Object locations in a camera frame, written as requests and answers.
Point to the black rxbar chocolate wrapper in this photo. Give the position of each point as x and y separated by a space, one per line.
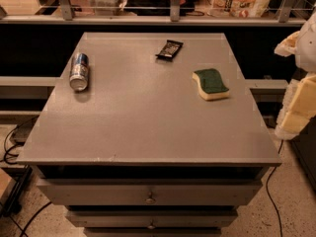
170 49

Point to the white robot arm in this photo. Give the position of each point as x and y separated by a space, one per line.
299 101

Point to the silver blue redbull can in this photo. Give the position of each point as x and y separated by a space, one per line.
79 72

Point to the grey drawer cabinet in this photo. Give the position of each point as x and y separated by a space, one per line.
141 127

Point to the green yellow sponge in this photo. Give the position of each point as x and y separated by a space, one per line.
210 85

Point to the top drawer metal knob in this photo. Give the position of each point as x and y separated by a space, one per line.
150 199

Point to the drawer metal knob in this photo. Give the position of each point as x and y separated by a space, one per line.
150 199
151 225

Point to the black bag behind glass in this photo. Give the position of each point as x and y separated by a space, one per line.
157 7

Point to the black stand left floor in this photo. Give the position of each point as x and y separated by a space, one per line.
12 183

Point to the metal railing frame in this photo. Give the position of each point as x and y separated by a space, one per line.
79 12

